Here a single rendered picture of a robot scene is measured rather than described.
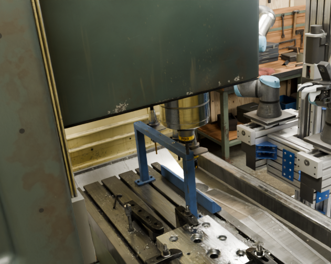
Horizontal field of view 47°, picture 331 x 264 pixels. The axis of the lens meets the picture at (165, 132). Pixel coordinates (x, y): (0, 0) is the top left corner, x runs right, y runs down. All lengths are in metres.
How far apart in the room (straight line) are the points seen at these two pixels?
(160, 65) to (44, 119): 0.42
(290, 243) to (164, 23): 1.20
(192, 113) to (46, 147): 0.56
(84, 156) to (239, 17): 1.40
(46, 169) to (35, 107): 0.11
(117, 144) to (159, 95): 1.32
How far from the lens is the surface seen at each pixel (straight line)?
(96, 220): 1.74
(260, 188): 2.06
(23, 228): 0.74
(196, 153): 1.49
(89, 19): 0.91
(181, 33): 1.02
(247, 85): 2.32
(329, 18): 2.18
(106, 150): 2.28
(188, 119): 1.14
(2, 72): 0.65
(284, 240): 1.85
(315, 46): 2.14
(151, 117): 1.79
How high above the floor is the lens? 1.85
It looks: 22 degrees down
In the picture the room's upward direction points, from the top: 5 degrees counter-clockwise
